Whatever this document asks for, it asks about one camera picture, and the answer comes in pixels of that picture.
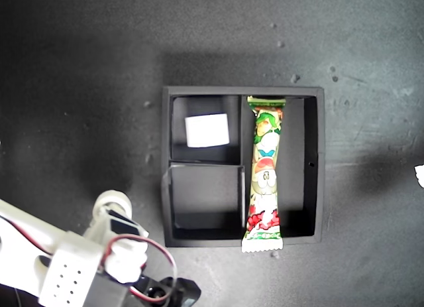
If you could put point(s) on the small white tape roll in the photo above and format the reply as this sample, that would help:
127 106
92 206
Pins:
112 199

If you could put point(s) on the large white tape roll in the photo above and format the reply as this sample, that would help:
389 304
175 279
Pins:
207 130

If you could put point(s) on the snack bar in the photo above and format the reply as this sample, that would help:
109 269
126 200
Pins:
265 187

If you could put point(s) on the black tray with wells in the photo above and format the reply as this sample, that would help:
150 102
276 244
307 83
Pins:
295 148

